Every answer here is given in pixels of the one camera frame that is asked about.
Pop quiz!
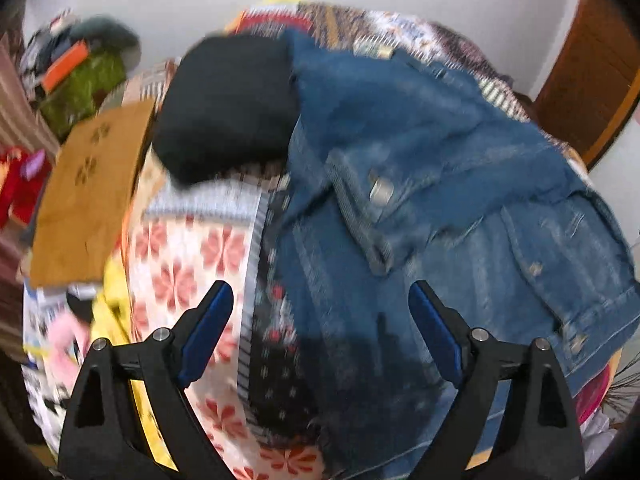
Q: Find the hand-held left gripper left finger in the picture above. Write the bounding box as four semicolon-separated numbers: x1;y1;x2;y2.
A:
57;280;235;480

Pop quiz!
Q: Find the pile of folded clothes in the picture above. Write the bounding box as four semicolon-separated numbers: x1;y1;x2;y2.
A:
20;7;83;86

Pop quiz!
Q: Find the blue denim jacket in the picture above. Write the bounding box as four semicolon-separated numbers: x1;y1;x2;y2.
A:
270;27;640;480

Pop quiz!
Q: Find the orange box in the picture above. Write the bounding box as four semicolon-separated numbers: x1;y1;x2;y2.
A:
41;41;92;92

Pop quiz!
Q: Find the brown wooden door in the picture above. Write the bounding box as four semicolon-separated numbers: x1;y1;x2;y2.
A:
531;0;640;172

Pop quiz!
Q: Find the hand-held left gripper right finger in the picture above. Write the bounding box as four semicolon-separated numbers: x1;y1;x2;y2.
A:
407;280;586;480

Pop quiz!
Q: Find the dark grey cloth bundle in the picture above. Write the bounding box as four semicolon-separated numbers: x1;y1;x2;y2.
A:
70;16;142;68

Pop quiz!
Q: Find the patchwork printed blanket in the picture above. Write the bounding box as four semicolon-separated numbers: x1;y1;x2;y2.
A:
22;2;621;480

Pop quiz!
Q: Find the brown board with flower cutouts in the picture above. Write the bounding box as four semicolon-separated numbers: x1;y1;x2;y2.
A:
29;97;157;290

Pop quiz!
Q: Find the black folded garment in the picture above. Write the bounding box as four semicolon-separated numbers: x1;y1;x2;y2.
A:
151;35;302;187

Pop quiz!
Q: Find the red plush toy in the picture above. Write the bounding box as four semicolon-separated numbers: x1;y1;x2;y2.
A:
0;145;52;231

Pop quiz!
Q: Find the green patterned bag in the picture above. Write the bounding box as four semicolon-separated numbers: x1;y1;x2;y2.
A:
39;52;127;136

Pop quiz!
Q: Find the striped brown curtain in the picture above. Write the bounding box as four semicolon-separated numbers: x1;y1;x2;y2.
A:
0;15;61;171

